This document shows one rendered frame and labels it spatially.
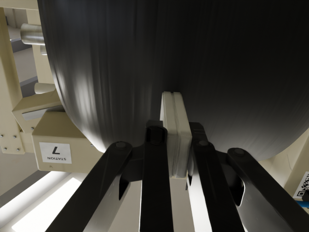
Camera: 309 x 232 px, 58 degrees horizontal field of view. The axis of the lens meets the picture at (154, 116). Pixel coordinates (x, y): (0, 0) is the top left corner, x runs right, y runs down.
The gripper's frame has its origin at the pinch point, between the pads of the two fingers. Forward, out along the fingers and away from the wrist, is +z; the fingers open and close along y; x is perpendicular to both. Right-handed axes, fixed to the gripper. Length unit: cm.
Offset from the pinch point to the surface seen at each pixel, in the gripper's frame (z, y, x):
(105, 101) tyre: 4.9, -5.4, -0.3
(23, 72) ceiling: 797, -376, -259
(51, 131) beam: 57, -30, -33
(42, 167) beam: 56, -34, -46
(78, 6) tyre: 3.4, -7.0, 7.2
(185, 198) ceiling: 358, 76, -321
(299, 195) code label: 27.4, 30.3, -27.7
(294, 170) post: 26.6, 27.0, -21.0
